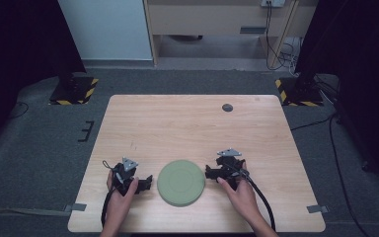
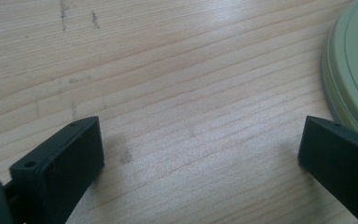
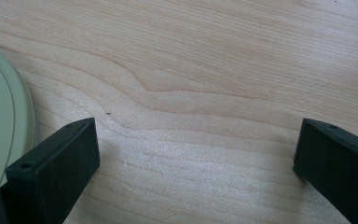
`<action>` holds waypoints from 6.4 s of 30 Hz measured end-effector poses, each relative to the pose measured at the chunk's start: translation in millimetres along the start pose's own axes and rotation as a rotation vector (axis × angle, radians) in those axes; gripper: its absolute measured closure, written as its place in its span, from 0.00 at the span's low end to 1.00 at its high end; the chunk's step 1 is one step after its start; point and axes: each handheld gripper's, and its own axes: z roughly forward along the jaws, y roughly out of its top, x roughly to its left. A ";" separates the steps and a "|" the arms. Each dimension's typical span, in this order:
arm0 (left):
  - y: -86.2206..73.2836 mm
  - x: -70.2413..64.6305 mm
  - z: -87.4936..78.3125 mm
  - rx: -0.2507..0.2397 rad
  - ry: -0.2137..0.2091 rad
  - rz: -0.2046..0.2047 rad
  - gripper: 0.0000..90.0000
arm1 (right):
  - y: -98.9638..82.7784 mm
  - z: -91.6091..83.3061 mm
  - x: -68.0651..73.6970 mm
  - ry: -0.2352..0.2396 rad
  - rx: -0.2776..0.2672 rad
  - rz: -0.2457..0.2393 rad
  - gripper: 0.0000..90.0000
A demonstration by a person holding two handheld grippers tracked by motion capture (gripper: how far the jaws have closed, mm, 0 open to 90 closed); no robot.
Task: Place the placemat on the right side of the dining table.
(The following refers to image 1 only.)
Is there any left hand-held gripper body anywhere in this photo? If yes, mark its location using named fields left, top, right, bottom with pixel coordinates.
left=112, top=157, right=140, bottom=197

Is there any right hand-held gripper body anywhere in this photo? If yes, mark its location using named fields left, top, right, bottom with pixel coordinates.
left=215, top=147, right=250, bottom=191

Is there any person's left hand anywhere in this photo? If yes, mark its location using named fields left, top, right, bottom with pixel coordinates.
left=106, top=171, right=140, bottom=213

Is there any person's right hand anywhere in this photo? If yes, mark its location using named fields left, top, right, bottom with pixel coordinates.
left=216, top=161, right=262, bottom=220

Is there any grey tape piece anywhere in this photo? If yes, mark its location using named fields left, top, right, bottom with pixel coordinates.
left=63, top=202, right=88, bottom=213
left=306, top=204, right=330, bottom=214

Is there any black hazard-striped stand base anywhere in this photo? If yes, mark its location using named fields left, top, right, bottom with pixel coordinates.
left=274, top=77, right=324, bottom=107
left=48, top=76, right=99, bottom=107

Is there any white partition panel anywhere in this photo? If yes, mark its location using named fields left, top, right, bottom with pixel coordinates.
left=57, top=0, right=153, bottom=61

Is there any black curtain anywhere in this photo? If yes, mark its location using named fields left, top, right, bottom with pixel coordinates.
left=0, top=0, right=87, bottom=152
left=294, top=0, right=379, bottom=196

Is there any white power strip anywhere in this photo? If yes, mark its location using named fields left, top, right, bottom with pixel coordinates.
left=261, top=0, right=286, bottom=8

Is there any left hand-held gripper black cable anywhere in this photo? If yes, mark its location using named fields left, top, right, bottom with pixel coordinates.
left=100, top=160, right=116, bottom=228

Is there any thin black floor cable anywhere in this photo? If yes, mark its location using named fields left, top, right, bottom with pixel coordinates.
left=8, top=102, right=30, bottom=120

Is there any bundle of black cables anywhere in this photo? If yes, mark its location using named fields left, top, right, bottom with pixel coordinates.
left=265, top=3, right=303, bottom=72

